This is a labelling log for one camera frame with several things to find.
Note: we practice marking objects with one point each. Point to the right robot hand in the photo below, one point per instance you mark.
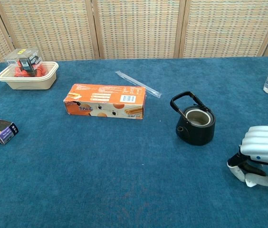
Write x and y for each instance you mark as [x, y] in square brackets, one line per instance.
[264, 142]

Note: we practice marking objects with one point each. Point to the black cast iron teapot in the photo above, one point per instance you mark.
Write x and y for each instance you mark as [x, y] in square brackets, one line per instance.
[195, 133]

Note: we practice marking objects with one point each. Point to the clear wrapped straw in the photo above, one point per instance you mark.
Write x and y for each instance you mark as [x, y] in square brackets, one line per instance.
[137, 83]

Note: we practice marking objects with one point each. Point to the orange biscuit box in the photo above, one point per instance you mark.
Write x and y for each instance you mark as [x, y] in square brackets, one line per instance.
[105, 97]

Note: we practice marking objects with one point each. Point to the blue table cloth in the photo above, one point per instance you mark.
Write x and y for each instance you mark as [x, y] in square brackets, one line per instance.
[100, 171]

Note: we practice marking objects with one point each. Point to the woven folding screen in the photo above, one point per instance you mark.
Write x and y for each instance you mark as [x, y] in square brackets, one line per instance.
[136, 28]

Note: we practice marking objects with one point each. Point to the beige plastic food tray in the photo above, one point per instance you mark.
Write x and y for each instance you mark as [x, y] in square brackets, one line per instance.
[29, 84]

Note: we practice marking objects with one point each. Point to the clear box with red item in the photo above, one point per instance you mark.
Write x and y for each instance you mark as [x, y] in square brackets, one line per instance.
[27, 63]

